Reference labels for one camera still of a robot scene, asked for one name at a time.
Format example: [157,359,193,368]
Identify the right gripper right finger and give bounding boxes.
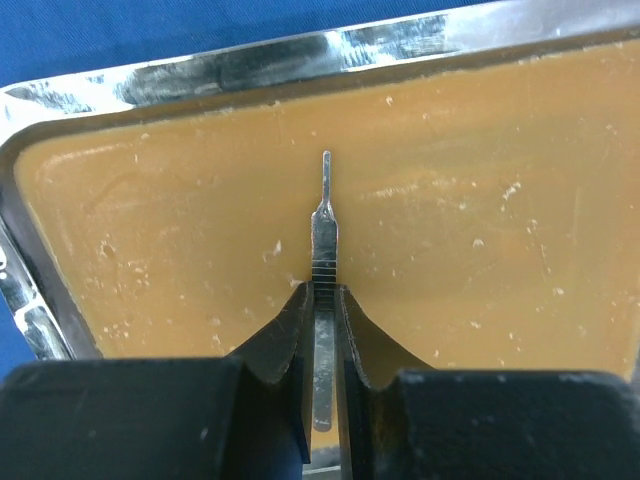
[335,286,639,479]

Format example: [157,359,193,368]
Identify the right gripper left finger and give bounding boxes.
[1,283,314,479]

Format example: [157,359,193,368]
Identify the steel tray with orange mat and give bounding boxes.
[1,1,639,378]

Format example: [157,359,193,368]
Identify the blue surgical drape cloth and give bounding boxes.
[0,0,501,361]

